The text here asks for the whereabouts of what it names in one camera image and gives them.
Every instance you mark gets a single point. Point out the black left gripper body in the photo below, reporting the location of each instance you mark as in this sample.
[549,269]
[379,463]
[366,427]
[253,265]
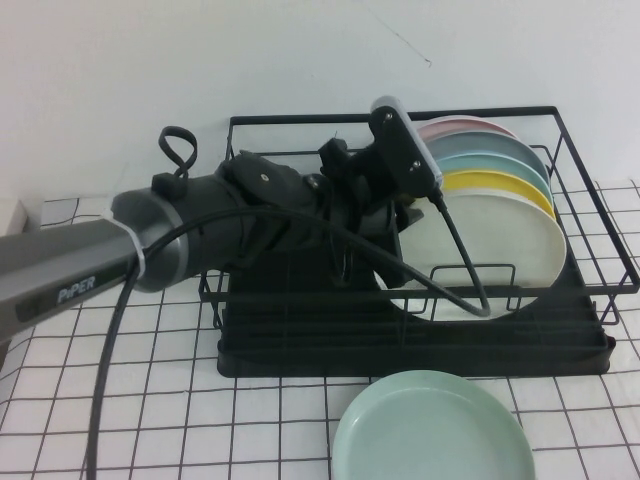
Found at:
[365,200]

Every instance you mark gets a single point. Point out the grey plate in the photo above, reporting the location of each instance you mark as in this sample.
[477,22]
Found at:
[480,145]

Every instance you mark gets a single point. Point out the white zip tie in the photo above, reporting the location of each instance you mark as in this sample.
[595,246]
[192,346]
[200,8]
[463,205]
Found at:
[135,245]

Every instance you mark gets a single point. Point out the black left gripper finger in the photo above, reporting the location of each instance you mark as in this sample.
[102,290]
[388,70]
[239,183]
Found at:
[412,216]

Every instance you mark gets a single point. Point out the teal plate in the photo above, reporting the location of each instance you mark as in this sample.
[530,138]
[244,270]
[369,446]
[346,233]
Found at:
[490,167]

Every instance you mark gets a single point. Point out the white plate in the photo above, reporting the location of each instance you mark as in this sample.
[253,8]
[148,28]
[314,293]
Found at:
[510,240]

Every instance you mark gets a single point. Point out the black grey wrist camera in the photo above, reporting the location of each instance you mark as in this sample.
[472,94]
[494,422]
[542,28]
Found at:
[400,140]

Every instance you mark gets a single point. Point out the white grey box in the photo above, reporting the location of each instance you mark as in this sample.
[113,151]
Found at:
[20,215]

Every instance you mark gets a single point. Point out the white black-grid tablecloth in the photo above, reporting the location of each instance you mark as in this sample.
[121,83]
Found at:
[175,380]

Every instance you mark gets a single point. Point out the pink plate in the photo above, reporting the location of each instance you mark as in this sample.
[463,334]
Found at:
[465,125]

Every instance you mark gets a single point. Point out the mint green plate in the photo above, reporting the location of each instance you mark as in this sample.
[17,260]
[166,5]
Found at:
[430,430]

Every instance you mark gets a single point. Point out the yellow plate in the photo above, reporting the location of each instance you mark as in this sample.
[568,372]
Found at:
[495,187]

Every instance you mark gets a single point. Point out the black plastic drip tray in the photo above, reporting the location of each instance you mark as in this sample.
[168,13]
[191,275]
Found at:
[310,340]

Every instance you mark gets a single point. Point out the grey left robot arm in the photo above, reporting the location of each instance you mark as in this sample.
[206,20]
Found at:
[65,260]

